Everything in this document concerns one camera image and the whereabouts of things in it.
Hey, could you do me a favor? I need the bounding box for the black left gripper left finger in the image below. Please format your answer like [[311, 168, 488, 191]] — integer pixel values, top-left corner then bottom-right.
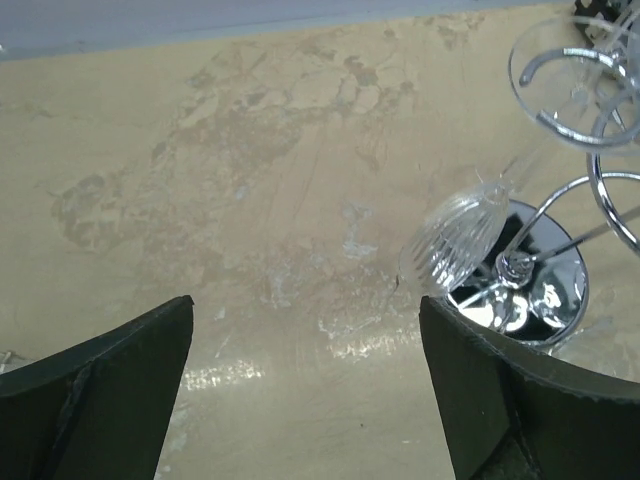
[[1, 295, 194, 480]]

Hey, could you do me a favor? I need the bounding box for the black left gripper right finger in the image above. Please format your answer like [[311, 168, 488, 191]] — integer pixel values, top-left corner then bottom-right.
[[419, 297, 639, 479]]

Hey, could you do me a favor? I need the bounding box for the clear ribbed wine glass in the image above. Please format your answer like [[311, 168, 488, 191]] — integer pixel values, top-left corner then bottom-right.
[[400, 16, 639, 297]]

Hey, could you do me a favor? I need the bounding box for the chrome wine glass rack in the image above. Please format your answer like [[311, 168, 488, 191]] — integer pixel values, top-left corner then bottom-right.
[[442, 47, 640, 350]]

